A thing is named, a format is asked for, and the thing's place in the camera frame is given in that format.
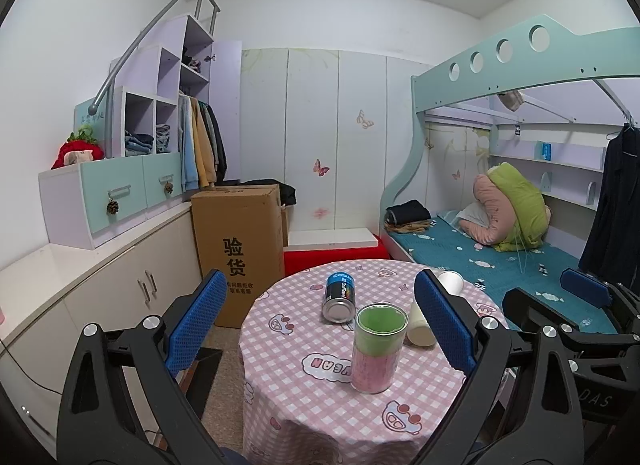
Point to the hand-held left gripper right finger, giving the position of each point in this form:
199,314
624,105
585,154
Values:
442,325

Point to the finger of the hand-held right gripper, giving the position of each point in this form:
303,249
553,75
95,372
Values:
585,287
525,305

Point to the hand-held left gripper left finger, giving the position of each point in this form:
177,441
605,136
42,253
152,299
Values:
194,327

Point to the white paper cup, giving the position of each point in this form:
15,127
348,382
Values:
421,327
451,282

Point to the teal printed bed sheet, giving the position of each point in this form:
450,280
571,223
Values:
480,265

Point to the clear jar green pink contents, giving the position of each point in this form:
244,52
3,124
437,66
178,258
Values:
377,350

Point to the tall cardboard box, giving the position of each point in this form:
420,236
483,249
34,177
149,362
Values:
235,245

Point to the dark navy hanging garment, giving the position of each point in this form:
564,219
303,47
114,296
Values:
612,195

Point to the green and pink quilt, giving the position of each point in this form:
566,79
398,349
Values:
520,205

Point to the white pillow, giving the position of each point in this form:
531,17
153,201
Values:
472,217

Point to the low white cabinet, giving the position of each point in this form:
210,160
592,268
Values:
100,285

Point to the blue and silver can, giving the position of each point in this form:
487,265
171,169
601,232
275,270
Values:
340,297

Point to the pink checkered tablecloth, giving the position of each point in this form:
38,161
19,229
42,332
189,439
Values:
300,345

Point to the folded dark clothes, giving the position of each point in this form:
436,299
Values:
407,215

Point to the purple bed shelf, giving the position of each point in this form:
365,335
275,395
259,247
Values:
550,170

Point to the red box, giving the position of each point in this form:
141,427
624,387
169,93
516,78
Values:
320,260

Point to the white board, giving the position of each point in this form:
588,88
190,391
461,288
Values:
332,237

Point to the teal drawer unit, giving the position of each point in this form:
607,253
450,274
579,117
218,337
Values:
125,195

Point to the black clothing bundle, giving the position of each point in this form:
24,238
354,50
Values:
280,191

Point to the light blue hanging shirt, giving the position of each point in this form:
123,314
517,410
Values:
188,145

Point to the yellow hanging garment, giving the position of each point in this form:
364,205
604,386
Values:
204,145

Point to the dark hanging jacket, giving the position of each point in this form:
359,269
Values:
218,142

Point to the folded jeans stack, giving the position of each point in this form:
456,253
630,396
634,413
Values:
137,142
163,137

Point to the grey cloth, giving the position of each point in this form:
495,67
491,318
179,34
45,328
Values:
511,100

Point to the red strawberry plush toy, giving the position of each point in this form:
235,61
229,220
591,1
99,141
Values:
77,150

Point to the white wardrobe with butterfly stickers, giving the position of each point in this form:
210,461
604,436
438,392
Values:
340,135

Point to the purple stair cabinet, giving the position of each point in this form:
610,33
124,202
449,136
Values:
170,70

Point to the grey metal handrail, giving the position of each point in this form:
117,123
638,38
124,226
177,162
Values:
150,27

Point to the teal bunk bed frame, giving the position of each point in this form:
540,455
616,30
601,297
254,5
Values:
500,65

